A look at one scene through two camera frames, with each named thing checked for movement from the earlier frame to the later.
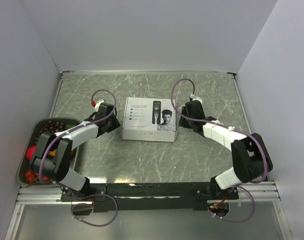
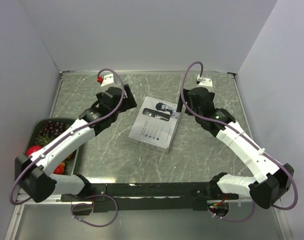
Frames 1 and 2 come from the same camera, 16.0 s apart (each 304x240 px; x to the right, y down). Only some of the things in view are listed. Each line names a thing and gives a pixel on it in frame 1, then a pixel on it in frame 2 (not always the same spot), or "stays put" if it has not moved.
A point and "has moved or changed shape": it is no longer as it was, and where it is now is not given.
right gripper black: x=182 y=122 to x=187 y=97
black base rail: x=114 y=197 stays put
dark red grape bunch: x=53 y=127 stays put
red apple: x=30 y=152 stays put
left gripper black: x=115 y=124 to x=127 y=102
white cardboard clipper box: x=149 y=119 has moved or changed shape
